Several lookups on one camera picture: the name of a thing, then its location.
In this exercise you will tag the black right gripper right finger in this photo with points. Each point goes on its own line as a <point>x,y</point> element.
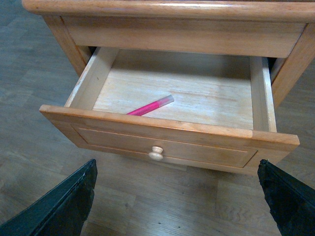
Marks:
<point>291,202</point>

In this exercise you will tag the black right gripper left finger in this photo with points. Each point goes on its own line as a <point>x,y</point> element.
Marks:
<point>60,212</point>

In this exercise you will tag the drawer wooden knob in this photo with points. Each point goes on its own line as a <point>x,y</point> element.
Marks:
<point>156,153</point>

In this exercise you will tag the pink marker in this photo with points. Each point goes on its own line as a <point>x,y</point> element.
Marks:
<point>152,106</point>

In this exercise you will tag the wooden nightstand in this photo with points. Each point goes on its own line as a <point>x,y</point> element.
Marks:
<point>280,29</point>

